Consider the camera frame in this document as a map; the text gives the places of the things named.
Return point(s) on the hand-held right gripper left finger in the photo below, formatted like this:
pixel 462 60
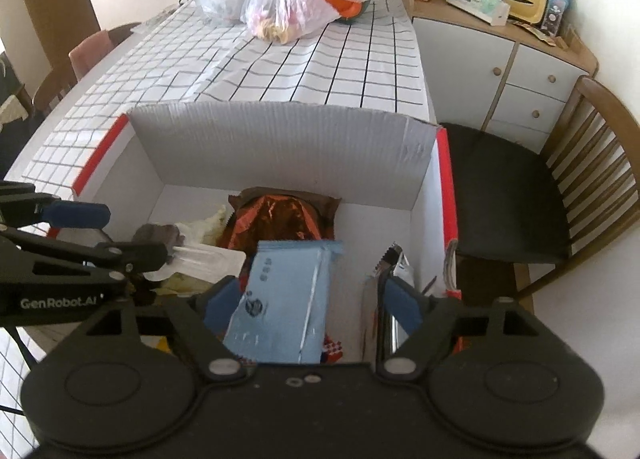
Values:
pixel 222 304

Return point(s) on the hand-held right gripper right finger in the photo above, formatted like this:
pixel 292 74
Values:
pixel 400 301

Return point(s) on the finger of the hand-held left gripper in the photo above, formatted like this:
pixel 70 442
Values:
pixel 75 215
pixel 145 255

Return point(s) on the green snack packet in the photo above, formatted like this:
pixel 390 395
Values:
pixel 397 259

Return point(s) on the chocolate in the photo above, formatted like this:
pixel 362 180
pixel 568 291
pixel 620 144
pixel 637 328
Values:
pixel 210 261

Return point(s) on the light blue snack packet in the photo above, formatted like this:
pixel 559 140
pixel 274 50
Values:
pixel 280 299

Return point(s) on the pale yellow snack packet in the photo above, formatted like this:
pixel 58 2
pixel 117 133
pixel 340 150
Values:
pixel 210 226

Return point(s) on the dark red foil snack packet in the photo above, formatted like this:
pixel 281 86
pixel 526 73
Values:
pixel 280 219

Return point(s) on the white cardboard box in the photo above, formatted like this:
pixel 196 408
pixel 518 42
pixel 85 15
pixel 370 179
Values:
pixel 280 149

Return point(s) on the beige cloth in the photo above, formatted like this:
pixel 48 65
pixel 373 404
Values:
pixel 12 111

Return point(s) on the wooden chair with black seat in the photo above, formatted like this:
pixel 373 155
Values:
pixel 500 189

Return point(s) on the white cabinet with wooden top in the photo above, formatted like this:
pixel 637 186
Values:
pixel 460 69

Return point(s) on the clear bag with pink contents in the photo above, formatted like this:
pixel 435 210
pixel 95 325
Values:
pixel 285 9

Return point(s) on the blue patterned box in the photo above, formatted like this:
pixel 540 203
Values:
pixel 555 4

